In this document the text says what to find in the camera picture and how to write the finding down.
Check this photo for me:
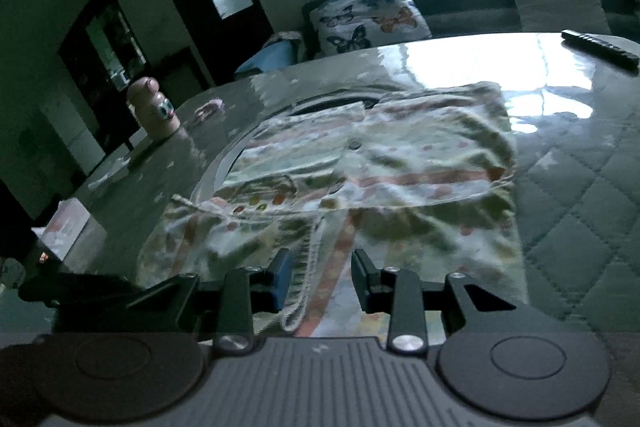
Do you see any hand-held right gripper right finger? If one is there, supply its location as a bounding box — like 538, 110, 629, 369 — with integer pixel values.
351, 248, 519, 354

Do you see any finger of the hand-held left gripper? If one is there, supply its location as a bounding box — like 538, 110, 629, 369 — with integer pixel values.
19, 273, 137, 309

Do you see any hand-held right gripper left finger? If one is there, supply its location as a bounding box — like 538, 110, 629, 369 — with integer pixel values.
124, 248, 294, 354

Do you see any pale dotted baby garment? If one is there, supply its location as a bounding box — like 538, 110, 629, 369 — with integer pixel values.
136, 81, 528, 338

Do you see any pale printed box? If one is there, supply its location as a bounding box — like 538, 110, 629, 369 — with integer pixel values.
32, 199, 91, 260

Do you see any white cabinet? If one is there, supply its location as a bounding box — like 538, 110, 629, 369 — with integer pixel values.
40, 99, 108, 178

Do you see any black round hotplate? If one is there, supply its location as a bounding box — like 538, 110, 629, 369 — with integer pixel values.
287, 91, 393, 116

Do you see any small pink object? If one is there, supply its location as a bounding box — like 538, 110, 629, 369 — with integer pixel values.
194, 101, 226, 120

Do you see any pink cat face bottle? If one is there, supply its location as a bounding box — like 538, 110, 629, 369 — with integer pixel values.
126, 77, 182, 142

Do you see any blue cloth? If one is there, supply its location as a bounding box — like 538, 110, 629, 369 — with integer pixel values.
235, 32, 311, 80

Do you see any dark glass cabinet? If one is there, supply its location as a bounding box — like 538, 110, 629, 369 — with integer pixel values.
57, 0, 211, 158

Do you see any butterfly print cushion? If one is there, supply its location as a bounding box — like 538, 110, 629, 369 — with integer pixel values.
309, 0, 433, 56

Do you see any teal sofa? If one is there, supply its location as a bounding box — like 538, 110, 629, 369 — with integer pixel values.
300, 0, 640, 58

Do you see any black remote control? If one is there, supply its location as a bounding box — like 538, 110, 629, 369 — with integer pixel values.
561, 29, 640, 68

